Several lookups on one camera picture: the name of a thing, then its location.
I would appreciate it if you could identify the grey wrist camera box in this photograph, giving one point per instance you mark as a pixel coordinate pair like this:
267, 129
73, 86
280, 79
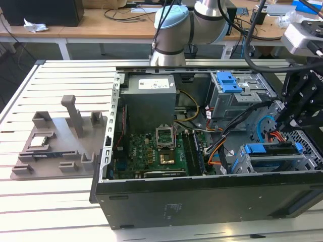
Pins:
297, 40

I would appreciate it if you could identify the large black box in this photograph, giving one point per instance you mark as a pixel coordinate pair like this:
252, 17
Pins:
43, 12

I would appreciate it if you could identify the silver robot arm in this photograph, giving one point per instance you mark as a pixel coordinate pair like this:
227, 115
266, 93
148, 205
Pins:
174, 32

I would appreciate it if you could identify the hard disk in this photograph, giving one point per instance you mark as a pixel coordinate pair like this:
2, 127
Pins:
256, 148

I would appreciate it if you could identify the grey drive cage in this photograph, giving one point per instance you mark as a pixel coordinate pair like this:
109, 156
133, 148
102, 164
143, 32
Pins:
227, 106

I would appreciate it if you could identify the black RAM stick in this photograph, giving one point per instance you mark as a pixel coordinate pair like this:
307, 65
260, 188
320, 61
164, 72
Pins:
199, 153

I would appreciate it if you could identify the blue box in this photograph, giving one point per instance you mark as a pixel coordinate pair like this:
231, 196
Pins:
306, 5

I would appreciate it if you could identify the crumpled white paper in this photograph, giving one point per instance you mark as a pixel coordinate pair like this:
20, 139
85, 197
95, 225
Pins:
35, 26

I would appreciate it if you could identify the CPU socket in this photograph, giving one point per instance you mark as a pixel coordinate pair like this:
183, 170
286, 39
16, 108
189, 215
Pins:
166, 157

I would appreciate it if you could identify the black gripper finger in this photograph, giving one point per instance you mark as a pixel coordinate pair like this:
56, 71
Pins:
310, 111
290, 88

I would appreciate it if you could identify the wooden desk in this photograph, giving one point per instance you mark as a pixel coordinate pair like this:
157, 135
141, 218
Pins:
83, 31

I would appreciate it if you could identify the black open PC case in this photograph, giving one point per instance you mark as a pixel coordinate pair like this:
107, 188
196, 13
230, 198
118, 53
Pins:
202, 201

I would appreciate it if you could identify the clear plastic bag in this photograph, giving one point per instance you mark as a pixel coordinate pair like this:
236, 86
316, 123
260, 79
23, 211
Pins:
286, 19

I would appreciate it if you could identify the white power strip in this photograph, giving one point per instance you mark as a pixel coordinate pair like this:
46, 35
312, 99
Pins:
227, 53

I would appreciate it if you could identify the grey disk bay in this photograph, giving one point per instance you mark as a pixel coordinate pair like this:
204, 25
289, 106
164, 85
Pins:
275, 157

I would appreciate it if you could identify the grey flat box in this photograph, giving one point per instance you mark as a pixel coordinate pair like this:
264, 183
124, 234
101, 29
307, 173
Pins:
280, 9

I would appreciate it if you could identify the silver CPU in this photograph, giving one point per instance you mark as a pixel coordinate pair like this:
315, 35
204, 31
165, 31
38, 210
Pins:
38, 142

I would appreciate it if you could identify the grey power supply unit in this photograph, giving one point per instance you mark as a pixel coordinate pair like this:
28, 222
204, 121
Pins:
149, 106

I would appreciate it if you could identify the blue RAM stick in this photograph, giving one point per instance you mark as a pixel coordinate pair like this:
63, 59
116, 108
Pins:
44, 155

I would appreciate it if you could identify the blue cage latch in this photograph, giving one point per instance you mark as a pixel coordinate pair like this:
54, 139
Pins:
228, 83

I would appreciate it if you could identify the black RAM slot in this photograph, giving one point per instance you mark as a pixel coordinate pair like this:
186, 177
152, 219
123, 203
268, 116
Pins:
188, 153

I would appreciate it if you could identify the black graphics card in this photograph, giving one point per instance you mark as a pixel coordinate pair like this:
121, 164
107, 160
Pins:
161, 174

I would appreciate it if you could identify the green motherboard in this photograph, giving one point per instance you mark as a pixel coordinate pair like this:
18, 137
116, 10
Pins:
141, 156

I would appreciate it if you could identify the black waste basket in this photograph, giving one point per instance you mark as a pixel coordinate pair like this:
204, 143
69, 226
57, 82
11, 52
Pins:
191, 50

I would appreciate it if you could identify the grey parts rack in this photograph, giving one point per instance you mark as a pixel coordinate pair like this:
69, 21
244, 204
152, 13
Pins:
63, 141

